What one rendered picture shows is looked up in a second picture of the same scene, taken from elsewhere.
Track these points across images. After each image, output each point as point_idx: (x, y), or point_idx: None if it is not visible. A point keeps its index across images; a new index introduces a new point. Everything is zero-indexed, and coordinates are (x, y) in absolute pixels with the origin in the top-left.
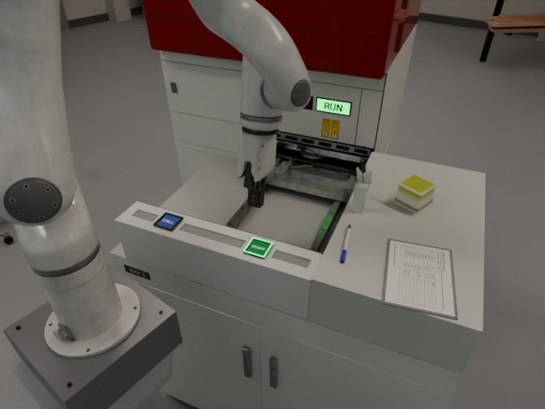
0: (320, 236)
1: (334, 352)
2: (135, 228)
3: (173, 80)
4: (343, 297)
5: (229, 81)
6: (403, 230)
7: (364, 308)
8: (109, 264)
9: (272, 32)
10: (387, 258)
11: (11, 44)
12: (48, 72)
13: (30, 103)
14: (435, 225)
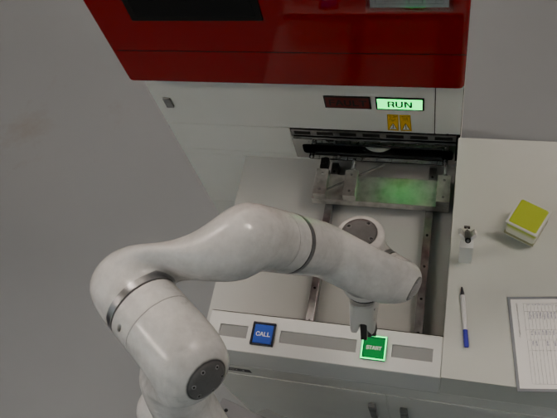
0: (423, 278)
1: (470, 405)
2: (230, 351)
3: (167, 95)
4: (476, 385)
5: (249, 91)
6: (521, 279)
7: (499, 390)
8: (224, 400)
9: (383, 273)
10: (511, 328)
11: (190, 416)
12: (211, 405)
13: None
14: (555, 260)
